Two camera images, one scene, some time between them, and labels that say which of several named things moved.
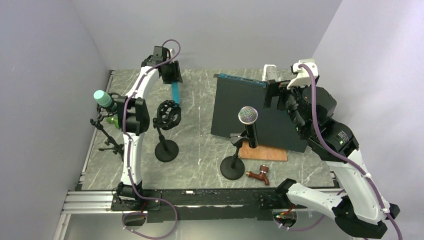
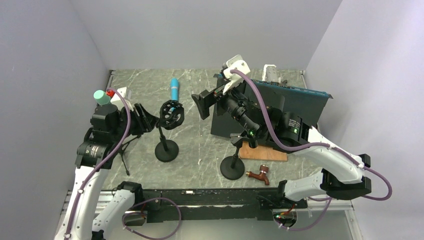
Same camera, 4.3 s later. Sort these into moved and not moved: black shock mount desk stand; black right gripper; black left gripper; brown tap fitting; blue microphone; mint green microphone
Moved: black left gripper; black right gripper
Not moved: blue microphone; black shock mount desk stand; mint green microphone; brown tap fitting
